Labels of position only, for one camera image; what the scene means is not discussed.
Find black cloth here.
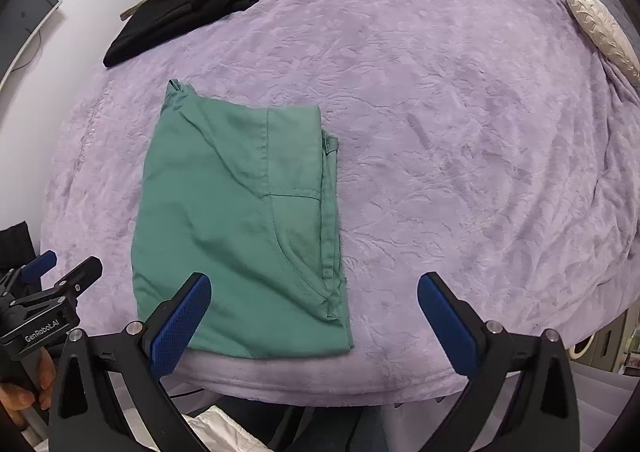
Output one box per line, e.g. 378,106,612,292
103,0,269,68

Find blue jeans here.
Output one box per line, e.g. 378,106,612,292
344,407,392,452

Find wall television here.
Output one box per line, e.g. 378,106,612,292
0,0,63,83

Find white embossed pillow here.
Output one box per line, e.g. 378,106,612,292
565,0,640,85

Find person's left hand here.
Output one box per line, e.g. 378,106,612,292
0,347,57,414

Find white puffy jacket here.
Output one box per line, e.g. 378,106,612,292
180,406,272,452

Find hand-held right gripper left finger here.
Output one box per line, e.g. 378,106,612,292
47,273,212,452

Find cluttered shelf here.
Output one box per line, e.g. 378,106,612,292
570,307,640,374

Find green work jacket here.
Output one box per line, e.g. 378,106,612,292
131,78,355,360

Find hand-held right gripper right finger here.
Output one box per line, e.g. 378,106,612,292
417,272,581,452

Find purple embossed blanket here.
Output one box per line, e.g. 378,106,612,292
40,0,640,408

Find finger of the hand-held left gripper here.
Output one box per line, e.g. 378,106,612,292
0,251,58,294
10,256,104,318

